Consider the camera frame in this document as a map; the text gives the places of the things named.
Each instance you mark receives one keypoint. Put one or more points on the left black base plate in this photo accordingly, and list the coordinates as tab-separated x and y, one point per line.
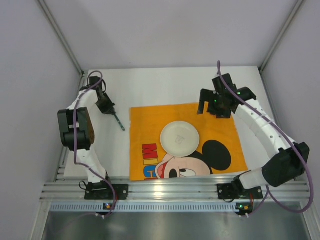
102	191

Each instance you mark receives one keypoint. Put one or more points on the cream round plate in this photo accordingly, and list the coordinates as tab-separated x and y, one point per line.
179	139

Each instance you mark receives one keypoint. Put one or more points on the right aluminium frame post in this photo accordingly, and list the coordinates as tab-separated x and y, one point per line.
298	4

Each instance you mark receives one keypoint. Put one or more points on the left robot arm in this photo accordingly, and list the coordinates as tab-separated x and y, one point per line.
76	127

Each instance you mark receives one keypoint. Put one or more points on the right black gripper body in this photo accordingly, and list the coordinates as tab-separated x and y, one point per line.
213	107

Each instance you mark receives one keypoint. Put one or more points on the orange cartoon placemat cloth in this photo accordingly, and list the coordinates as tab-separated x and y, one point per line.
219	150

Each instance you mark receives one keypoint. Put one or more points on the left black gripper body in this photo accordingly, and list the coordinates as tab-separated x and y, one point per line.
110	110

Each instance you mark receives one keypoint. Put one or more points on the aluminium frame post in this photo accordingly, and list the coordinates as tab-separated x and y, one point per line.
298	4
59	33

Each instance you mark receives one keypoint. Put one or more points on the white slotted cable duct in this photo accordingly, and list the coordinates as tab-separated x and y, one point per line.
158	207

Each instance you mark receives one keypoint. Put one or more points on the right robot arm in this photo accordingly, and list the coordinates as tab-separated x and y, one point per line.
287	158

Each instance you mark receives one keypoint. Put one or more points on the left aluminium frame post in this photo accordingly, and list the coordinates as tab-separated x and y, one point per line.
59	33

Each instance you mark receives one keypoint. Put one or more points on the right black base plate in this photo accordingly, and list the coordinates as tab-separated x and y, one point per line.
227	192

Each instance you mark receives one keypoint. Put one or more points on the steel spoon teal handle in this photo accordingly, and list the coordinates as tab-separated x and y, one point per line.
119	122

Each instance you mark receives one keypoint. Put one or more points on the aluminium mounting rail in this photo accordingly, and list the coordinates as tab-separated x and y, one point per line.
194	188

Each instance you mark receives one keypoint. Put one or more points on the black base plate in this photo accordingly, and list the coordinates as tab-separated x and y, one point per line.
227	192
102	191

